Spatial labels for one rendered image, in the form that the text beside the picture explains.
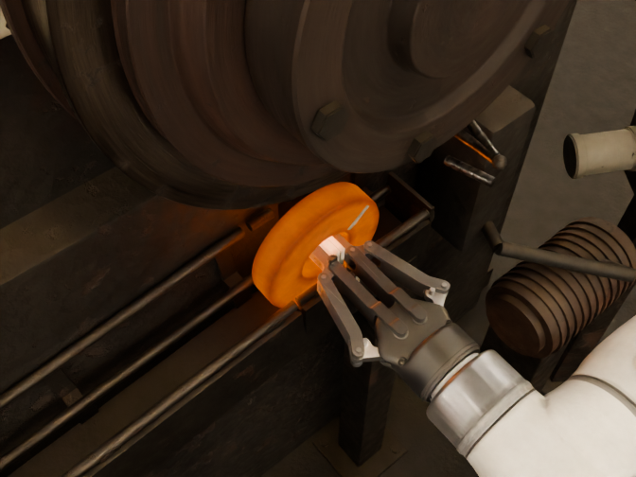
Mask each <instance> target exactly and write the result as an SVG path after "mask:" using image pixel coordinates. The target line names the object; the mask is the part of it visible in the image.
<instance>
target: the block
mask: <svg viewBox="0 0 636 477"><path fill-rule="evenodd" d="M535 110H536V107H535V104H534V103H533V101H532V100H531V99H529V98H528V97H526V96H525V95H523V94H522V93H520V92H519V91H517V90H516V89H515V88H513V87H512V86H510V85H508V86H507V87H506V88H505V89H504V91H503V92H502V93H501V94H500V95H499V96H498V97H497V98H496V99H495V100H494V101H493V102H492V103H491V104H490V105H489V106H488V107H487V108H486V109H485V110H484V111H483V112H482V113H481V114H479V115H478V116H477V117H476V118H475V119H474V120H475V121H476V123H477V124H478V125H479V127H480V128H481V129H482V131H483V132H484V133H485V134H486V136H487V137H488V139H489V140H490V141H491V143H492V144H493V145H494V147H495V148H496V149H497V151H498V152H499V153H500V155H503V156H505V158H506V161H507V165H506V166H505V168H504V169H495V168H494V167H493V166H492V164H491V163H489V162H488V161H487V160H486V159H485V158H484V157H482V156H481V155H479V154H478V153H477V152H475V151H474V150H472V149H471V148H469V147H468V146H467V145H465V144H464V143H463V142H461V141H460V140H458V139H457V138H456V137H454V136H453V137H452V138H451V139H449V140H448V141H446V142H445V143H443V144H442V145H441V146H439V147H437V148H436V149H434V150H433V152H432V154H431V156H429V157H428V158H426V159H425V160H423V163H422V169H421V174H420V180H419V186H418V191H417V193H418V194H419V195H420V196H422V197H423V198H424V199H425V200H426V201H427V202H429V203H430V204H431V205H432V206H434V219H433V221H432V225H431V228H432V229H433V230H435V231H436V232H437V233H438V234H439V235H440V236H441V237H443V238H444V239H445V240H446V241H447V242H448V243H450V244H451V245H452V246H453V247H454V248H455V249H457V250H458V251H461V252H463V251H466V250H467V249H468V248H470V247H471V246H472V245H474V244H475V243H476V242H478V241H479V240H480V239H482V238H483V237H484V235H483V233H482V230H481V229H482V228H483V226H484V225H485V224H486V223H487V222H488V221H493V223H494V225H495V227H496V228H497V226H498V224H499V222H500V218H501V215H502V213H503V210H504V205H505V202H506V199H507V196H508V193H509V190H510V187H511V184H512V181H513V178H514V175H515V172H516V169H517V166H518V163H519V161H520V157H521V152H522V149H523V146H524V143H525V140H526V137H527V134H528V132H529V128H530V125H531V122H532V119H533V116H534V113H535ZM448 155H450V156H452V157H454V158H456V159H458V160H460V161H462V162H464V163H466V164H468V165H470V166H472V167H474V168H478V169H479V170H481V171H483V172H485V173H487V174H489V175H491V176H493V177H495V178H496V182H495V184H494V186H493V187H489V186H487V185H484V184H482V183H480V182H478V181H476V180H474V179H472V178H470V177H468V176H467V175H465V174H463V173H461V172H459V171H457V170H455V169H453V168H450V167H448V166H446V165H444V160H445V158H446V157H447V156H448Z"/></svg>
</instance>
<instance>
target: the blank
mask: <svg viewBox="0 0 636 477"><path fill-rule="evenodd" d="M379 216H380V213H379V209H378V207H377V205H376V203H375V202H374V201H373V200H372V199H371V198H370V197H368V196H367V195H366V194H365V193H364V192H363V191H362V190H361V189H360V188H359V187H358V186H357V185H354V184H351V183H348V182H339V183H334V184H331V185H326V186H324V187H321V188H319V189H317V190H316V191H314V192H312V193H310V194H309V195H308V196H307V197H305V198H304V199H302V200H301V201H300V202H298V203H297V204H296V205H295V206H293V207H292V208H291V209H290V210H289V211H288V212H287V213H286V214H285V215H284V216H283V217H282V218H281V219H280V220H279V221H278V222H277V223H276V224H275V225H274V227H273V228H272V229H271V231H270V232H269V233H268V235H267V236H266V238H265V239H264V240H263V241H262V243H261V245H260V247H259V248H258V250H257V253H256V256H255V259H254V263H253V267H252V278H253V281H254V283H255V285H256V287H257V288H258V289H259V290H260V291H261V292H262V294H263V295H264V296H265V297H266V298H267V299H268V300H269V301H270V302H271V303H272V304H273V305H274V306H276V307H279V308H283V307H284V306H285V305H287V304H288V303H289V302H291V300H292V301H294V302H295V304H296V305H297V306H298V304H297V303H296V301H295V297H296V296H298V295H299V294H301V293H302V292H304V291H305V290H307V289H308V288H310V287H311V286H313V285H314V284H316V283H317V280H318V275H319V274H320V273H321V272H322V270H321V269H320V268H319V267H318V266H317V265H316V264H315V263H314V262H313V261H312V260H311V259H310V258H309V256H310V254H311V253H312V252H313V251H314V250H315V249H316V247H317V246H319V245H320V244H321V243H322V242H323V241H324V240H326V239H328V238H329V237H331V236H333V235H335V234H338V233H340V234H341V235H342V236H343V237H344V238H345V239H346V240H347V241H348V242H349V243H350V244H352V245H354V246H359V245H363V244H364V243H365V242H366V241H368V240H371V239H372V237H373V236H374V234H375V232H376V229H377V226H378V223H379Z"/></svg>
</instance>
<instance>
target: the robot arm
mask: <svg viewBox="0 0 636 477"><path fill-rule="evenodd" d="M309 258H310V259H311V260H312V261H313V262H314V263H315V264H316V265H317V266H318V267H319V268H320V269H321V270H322V272H321V273H320V274H319V275H318V280H317V291H318V293H319V295H320V296H321V298H322V300H323V302H324V304H325V305H326V307H327V310H328V311H329V313H330V315H331V317H332V319H333V320H334V322H335V324H336V326H337V328H338V329H339V330H340V332H341V334H342V335H343V337H344V340H345V342H346V343H347V345H348V350H349V357H350V362H351V364H352V365H353V366H355V367H360V366H361V365H362V363H363V362H373V361H380V363H381V364H382V365H384V366H387V367H389V368H391V369H393V370H395V371H396V372H397V374H398V375H399V376H400V377H401V379H402V380H403V381H404V382H405V383H406V384H407V385H408V386H409V387H410V388H411V389H412V390H413V391H414V392H415V394H416V395H417V396H418V397H419V398H420V399H421V400H422V401H423V402H425V401H426V402H430V404H429V406H428V408H427V412H426V414H427V417H428V419H429V420H430V421H431V422H432V423H433V424H434V425H435V426H436V428H437V429H438V430H439V431H440V432H441V433H442V434H444V435H445V436H446V437H447V438H448V439H449V440H450V442H451V443H452V444H453V446H454V447H455V448H456V449H457V451H458V452H459V453H460V454H462V455H464V457H465V458H466V459H467V460H468V462H469V463H470V464H471V465H472V467H473V468H474V470H475V471H476V473H477V474H478V476H479V477H636V315H635V316H634V317H632V318H631V319H629V320H628V321H627V322H625V323H624V324H623V325H621V326H620V327H618V328H617V329H616V330H615V331H613V332H612V333H611V334H610V336H608V337H607V338H606V339H605V340H604V341H603V342H601V343H600V344H599V345H598V346H597V347H596V348H595V349H594V350H593V351H592V352H591V353H590V354H589V355H588V356H587V357H586V358H585V359H584V360H583V362H582V363H581V364H580V365H579V366H578V368H577V369H576V371H575V372H574V373H573V374H572V375H571V376H570V377H569V378H568V379H567V380H566V381H564V382H563V383H562V384H561V385H559V386H558V387H557V388H556V389H555V390H553V391H551V392H549V393H547V394H546V395H544V396H543V395H542V394H541V393H539V392H538V391H537V390H535V388H534V387H533V386H532V384H531V383H530V382H529V381H528V380H525V379H524V378H523V377H522V376H521V375H520V374H519V373H518V372H517V371H516V370H515V369H514V368H513V367H512V366H511V365H510V364H509V363H508V362H507V361H506V360H505V359H504V358H502V357H501V356H500V355H499V354H498V353H497V352H496V351H495V350H493V349H489V350H486V351H484V352H482V353H480V346H479V345H478V344H477V343H476V342H475V341H474V340H472V339H471V338H470V337H469V336H468V335H467V333H466V332H465V331H464V330H463V329H462V328H460V327H459V326H458V325H456V324H455V323H454V322H453V321H452V320H451V319H450V317H449V315H448V312H447V310H446V309H445V308H444V307H443V306H444V302H445V300H446V297H447V294H448V292H449V289H450V283H449V282H448V281H446V280H443V279H439V278H435V277H431V276H428V275H426V274H424V273H422V272H421V271H420V270H419V269H417V268H415V267H414V266H412V265H411V264H409V263H407V262H406V261H404V260H402V259H401V258H399V257H398V256H395V255H394V254H392V253H391V252H389V251H387V250H386V249H384V248H382V247H381V246H379V245H378V244H377V243H375V242H374V241H372V240H368V241H366V242H365V243H364V244H363V245H359V246H354V245H352V244H350V243H349V242H348V241H347V240H346V239H345V238H344V237H343V236H342V235H341V234H340V233H338V234H335V235H333V236H331V237H329V238H327V239H326V240H324V241H323V242H322V243H321V244H320V245H319V246H317V247H316V249H315V250H314V251H313V252H312V253H311V254H310V256H309ZM344 261H345V265H344ZM343 265H344V266H343ZM347 268H349V269H350V270H351V271H352V272H353V273H354V274H355V275H356V276H357V277H358V278H359V279H360V280H361V281H362V282H363V283H364V284H365V285H366V286H367V287H368V288H369V289H370V290H371V292H372V293H374V294H375V295H376V296H377V297H378V299H379V300H380V301H378V300H377V299H376V298H375V297H374V296H373V295H372V294H371V293H370V292H369V291H368V290H367V289H366V288H365V287H364V286H363V285H362V284H361V283H360V282H359V281H358V280H357V279H356V278H355V277H354V276H353V275H352V274H351V273H350V272H349V271H348V270H347ZM386 275H387V276H389V277H390V278H392V279H393V280H395V281H397V283H399V284H400V285H402V286H403V287H405V288H407V289H408V290H410V291H411V292H414V293H415V294H417V295H419V296H421V297H423V298H424V299H425V300H426V301H422V300H417V299H414V298H411V297H410V296H409V295H408V294H407V293H406V292H405V291H404V290H403V289H402V288H398V287H397V286H396V285H395V284H394V283H393V282H392V281H391V280H390V279H389V278H388V277H387V276H386ZM339 292H340V293H341V294H342V295H343V296H344V297H345V298H346V299H347V300H348V301H349V302H350V303H351V304H352V305H353V306H354V307H355V308H356V309H357V310H358V311H359V312H360V313H361V314H362V315H363V316H364V317H365V319H366V320H367V321H368V324H369V325H370V326H371V327H372V328H373V329H374V330H375V338H376V347H374V346H372V345H371V343H370V341H369V340H368V339H367V338H362V332H361V330H360V328H359V326H358V324H357V323H356V321H355V319H354V318H353V316H352V314H351V312H350V311H349V309H348V307H347V305H346V304H345V301H344V299H343V298H342V296H341V295H340V294H339Z"/></svg>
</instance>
